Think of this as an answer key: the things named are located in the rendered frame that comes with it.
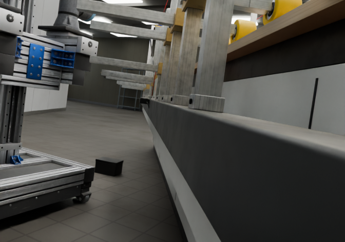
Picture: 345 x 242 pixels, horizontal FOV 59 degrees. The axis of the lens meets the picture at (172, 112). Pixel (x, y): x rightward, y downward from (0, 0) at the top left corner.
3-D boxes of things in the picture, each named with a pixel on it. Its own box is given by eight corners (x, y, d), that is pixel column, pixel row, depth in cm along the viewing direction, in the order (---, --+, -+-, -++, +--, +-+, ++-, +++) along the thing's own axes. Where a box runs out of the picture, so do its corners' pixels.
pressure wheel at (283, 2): (259, 21, 74) (269, 32, 67) (270, -14, 69) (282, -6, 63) (282, 25, 74) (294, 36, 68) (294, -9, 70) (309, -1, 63)
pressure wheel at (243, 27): (238, 13, 91) (229, 31, 98) (240, 33, 87) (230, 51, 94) (256, 16, 92) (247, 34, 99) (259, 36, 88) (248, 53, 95)
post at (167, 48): (157, 109, 119) (173, -15, 117) (156, 108, 122) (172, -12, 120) (166, 110, 119) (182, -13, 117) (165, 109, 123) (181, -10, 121)
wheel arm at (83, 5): (76, 8, 85) (77, -5, 85) (78, 12, 89) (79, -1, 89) (246, 36, 92) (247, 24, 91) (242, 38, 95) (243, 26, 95)
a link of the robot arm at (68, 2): (53, 10, 177) (55, -13, 177) (68, 17, 190) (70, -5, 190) (70, 11, 174) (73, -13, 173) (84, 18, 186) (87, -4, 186)
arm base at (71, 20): (46, 26, 178) (49, 9, 178) (66, 33, 192) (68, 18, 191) (65, 27, 171) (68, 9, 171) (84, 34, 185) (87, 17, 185)
